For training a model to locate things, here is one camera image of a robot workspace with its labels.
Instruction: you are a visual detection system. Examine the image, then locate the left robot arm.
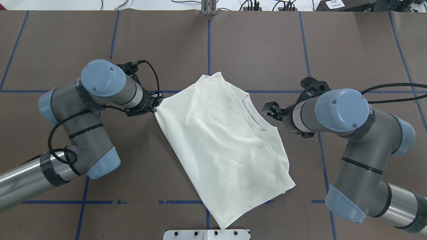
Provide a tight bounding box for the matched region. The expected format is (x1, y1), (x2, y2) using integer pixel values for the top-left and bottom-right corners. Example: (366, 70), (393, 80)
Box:
(1, 59), (163, 211)

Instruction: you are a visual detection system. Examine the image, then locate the black box with label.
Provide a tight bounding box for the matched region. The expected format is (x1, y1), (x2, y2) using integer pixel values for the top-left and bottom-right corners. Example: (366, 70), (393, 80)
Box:
(315, 0), (375, 12)

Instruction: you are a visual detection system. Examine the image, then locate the white mounting plate with holes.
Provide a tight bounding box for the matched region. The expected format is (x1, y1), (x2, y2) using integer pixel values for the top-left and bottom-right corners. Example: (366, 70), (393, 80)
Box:
(163, 229), (251, 240)

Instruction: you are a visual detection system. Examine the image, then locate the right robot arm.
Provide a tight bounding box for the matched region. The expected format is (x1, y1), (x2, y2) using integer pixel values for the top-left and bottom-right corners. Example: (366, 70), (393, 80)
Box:
(262, 77), (427, 236)

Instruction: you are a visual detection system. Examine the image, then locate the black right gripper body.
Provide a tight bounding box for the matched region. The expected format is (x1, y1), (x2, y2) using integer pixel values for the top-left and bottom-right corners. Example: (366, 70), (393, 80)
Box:
(281, 77), (331, 138)

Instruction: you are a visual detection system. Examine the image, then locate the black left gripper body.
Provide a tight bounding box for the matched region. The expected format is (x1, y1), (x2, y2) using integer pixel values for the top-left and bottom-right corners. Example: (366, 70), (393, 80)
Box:
(126, 93), (164, 116)

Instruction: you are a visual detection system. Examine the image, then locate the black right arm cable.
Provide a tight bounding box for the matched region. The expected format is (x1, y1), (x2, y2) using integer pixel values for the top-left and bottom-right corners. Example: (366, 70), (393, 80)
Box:
(360, 83), (427, 104)

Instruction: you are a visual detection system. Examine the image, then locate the grey aluminium post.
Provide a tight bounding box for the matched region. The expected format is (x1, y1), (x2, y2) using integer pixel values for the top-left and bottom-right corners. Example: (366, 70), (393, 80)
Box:
(200, 0), (218, 16)

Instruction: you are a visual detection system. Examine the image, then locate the cream long-sleeve cat shirt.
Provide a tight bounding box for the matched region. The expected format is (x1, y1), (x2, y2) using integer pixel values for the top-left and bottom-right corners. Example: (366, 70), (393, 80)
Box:
(155, 72), (296, 229)

